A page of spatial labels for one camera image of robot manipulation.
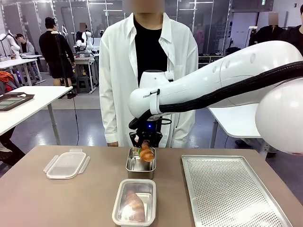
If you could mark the seated person with orange jacket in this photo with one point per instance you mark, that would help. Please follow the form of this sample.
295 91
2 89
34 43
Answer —
7 144

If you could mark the white table with grey legs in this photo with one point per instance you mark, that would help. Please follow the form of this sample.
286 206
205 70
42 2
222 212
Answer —
236 120

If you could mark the perforated metal baking tray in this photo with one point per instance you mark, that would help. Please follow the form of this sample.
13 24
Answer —
232 194

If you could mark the person in white shirt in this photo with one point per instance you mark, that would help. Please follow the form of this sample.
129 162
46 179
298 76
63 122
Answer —
118 82

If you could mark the black tripod stand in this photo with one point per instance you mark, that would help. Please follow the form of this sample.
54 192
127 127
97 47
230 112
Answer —
61 59

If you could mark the brown croissant bread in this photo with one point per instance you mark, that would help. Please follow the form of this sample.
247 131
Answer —
133 205

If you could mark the white background work table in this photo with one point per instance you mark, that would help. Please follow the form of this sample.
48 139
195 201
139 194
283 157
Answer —
16 62

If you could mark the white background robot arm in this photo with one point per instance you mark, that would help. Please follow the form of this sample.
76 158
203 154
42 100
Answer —
10 43

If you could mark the brown tray with grey inserts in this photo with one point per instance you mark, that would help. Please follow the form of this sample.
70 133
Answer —
14 100

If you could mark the person in pink jacket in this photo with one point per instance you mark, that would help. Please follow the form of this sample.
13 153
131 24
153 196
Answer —
199 39

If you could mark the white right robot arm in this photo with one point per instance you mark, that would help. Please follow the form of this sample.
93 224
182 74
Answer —
201 82

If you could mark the white humanoid background robot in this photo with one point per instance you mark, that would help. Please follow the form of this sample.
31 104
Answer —
84 41

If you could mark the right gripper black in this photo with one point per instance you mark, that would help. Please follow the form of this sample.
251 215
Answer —
151 128

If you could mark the person's right hand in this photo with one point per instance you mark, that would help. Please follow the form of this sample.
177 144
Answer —
113 144

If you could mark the bystander in dark top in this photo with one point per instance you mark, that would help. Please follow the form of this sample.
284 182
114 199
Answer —
294 35

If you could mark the white side table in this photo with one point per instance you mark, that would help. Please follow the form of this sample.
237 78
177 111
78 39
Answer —
35 101

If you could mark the black plastic stool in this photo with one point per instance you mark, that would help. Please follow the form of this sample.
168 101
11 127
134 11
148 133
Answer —
82 84

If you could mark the man in black clothes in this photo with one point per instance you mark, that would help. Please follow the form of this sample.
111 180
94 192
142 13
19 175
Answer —
55 52

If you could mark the seated person in grey hoodie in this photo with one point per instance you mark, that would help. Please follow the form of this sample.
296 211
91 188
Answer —
26 48

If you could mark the golden brown bread roll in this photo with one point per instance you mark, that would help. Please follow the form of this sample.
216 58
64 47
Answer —
146 153

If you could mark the bystander in black jacket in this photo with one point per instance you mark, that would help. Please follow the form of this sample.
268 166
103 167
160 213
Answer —
267 35

